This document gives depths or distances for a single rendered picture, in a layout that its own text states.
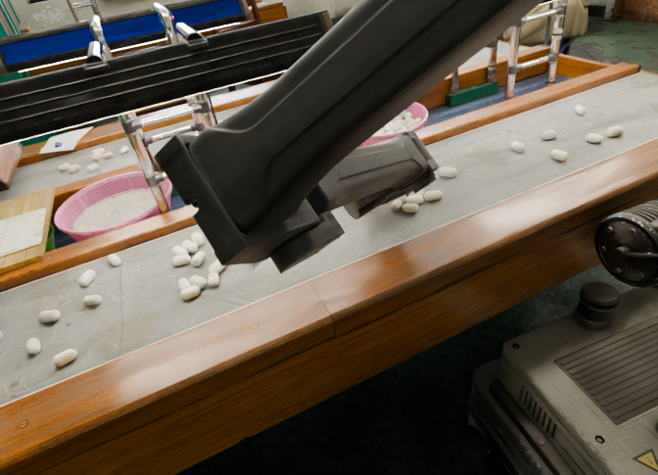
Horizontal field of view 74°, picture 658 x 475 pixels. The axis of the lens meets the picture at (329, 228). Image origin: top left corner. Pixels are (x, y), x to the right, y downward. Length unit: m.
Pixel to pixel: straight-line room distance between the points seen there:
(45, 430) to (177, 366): 0.17
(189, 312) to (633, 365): 0.83
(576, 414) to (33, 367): 0.90
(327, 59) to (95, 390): 0.58
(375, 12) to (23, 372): 0.75
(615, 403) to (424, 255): 0.44
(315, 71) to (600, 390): 0.86
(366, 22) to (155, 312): 0.66
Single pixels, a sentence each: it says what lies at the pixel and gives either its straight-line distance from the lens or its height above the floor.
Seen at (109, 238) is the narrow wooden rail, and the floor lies 0.76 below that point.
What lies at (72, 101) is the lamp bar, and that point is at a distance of 0.75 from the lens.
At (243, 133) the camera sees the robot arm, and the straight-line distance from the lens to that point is 0.24.
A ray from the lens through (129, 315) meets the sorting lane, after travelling 0.82.
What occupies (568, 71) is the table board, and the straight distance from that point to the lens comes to 1.82.
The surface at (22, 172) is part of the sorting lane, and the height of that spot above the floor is 0.74.
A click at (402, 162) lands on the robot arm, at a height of 0.98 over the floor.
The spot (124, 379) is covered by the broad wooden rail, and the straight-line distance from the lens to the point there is 0.69.
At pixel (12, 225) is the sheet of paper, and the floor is 0.78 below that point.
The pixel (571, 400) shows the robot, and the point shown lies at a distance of 0.95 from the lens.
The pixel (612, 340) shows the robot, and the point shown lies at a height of 0.48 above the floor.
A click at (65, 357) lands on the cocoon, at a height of 0.75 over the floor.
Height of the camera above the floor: 1.24
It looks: 35 degrees down
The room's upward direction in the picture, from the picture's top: 9 degrees counter-clockwise
